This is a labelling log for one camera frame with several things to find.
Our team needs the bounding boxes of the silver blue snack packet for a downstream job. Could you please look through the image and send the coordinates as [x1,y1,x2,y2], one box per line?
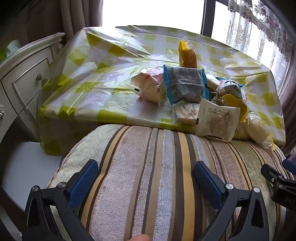
[216,77,249,101]

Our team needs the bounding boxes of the small clear biscuit packet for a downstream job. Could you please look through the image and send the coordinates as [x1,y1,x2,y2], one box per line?
[172,103,201,126]

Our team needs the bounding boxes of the striped sofa cushion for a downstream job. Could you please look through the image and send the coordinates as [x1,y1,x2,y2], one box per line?
[47,124,289,241]

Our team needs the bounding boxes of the pink curtain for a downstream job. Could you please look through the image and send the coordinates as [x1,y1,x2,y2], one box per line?
[276,60,296,159]

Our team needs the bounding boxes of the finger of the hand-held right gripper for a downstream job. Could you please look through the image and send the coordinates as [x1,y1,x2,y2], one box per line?
[282,159,296,174]
[261,163,293,189]

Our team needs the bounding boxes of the green white packet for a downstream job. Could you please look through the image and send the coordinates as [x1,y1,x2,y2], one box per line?
[0,40,22,61]

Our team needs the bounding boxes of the dark window frame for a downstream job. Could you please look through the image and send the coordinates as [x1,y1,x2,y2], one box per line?
[200,0,216,37]

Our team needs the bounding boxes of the brown curtain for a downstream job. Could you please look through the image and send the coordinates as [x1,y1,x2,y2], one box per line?
[5,0,103,47]

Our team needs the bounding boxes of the clear white bread packet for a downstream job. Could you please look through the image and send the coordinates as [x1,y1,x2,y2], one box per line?
[130,66,167,106]

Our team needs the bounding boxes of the orange snack packet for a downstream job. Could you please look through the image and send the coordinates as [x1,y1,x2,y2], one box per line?
[178,37,198,69]

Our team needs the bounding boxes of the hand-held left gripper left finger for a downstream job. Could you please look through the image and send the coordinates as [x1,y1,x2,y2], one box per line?
[22,159,100,241]

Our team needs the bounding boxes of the pale bun packet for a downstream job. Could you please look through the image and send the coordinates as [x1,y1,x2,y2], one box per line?
[206,77,220,92]

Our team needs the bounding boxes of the yellow snack packet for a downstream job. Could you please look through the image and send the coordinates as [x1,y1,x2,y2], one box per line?
[220,94,249,122]

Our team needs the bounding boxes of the blue-edged snack packet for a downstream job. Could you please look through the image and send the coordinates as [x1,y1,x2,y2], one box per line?
[163,64,210,105]

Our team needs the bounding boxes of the yellow white checkered tablecloth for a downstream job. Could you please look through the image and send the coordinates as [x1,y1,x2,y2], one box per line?
[38,26,286,156]

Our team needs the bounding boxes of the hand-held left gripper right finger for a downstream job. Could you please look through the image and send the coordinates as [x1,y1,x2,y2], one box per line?
[193,161,270,241]

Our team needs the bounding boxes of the white cabinet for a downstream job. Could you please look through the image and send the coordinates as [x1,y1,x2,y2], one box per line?
[0,32,66,149]

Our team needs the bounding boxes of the pale bread packet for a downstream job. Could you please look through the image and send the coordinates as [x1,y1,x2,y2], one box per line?
[238,111,278,151]

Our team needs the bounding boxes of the white lace curtain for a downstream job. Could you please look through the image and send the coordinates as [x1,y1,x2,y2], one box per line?
[225,0,296,70]

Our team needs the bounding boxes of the white round cake packet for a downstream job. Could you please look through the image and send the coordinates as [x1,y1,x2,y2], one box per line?
[195,98,241,142]

